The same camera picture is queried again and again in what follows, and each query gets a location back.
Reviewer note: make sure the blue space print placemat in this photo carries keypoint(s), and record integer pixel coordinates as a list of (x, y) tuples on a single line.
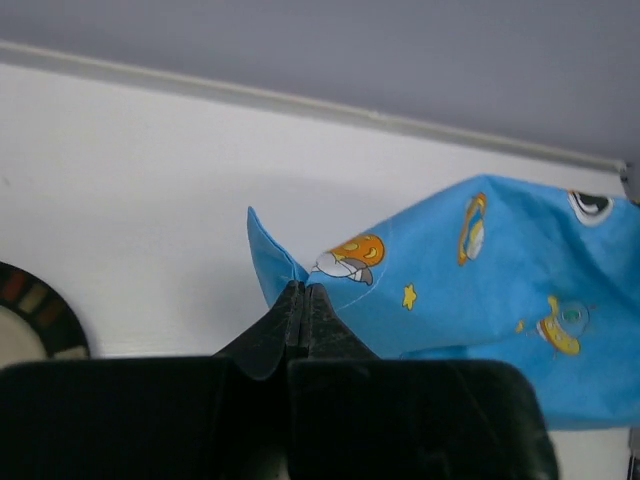
[(539, 277)]

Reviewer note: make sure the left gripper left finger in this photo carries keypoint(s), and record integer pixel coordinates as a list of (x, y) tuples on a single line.
[(258, 351)]

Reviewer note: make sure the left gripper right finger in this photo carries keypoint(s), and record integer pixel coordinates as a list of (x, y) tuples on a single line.
[(327, 337)]

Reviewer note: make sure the black rimmed dinner plate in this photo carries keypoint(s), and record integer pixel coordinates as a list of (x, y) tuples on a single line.
[(36, 322)]

